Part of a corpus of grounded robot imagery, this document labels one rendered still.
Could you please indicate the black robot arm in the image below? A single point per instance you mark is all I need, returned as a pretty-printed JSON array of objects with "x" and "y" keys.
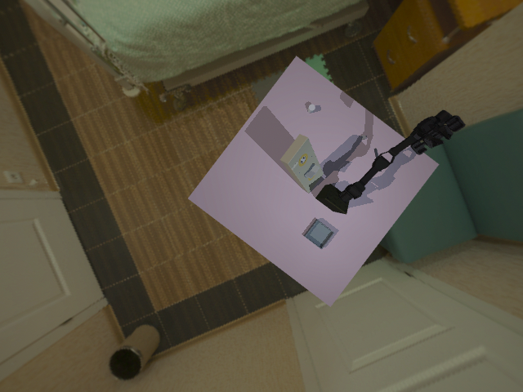
[{"x": 355, "y": 190}]

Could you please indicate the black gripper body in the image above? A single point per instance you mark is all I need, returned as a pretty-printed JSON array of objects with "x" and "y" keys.
[{"x": 454, "y": 123}]

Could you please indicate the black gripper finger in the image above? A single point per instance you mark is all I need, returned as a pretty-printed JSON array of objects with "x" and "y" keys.
[
  {"x": 432, "y": 142},
  {"x": 446, "y": 132}
]

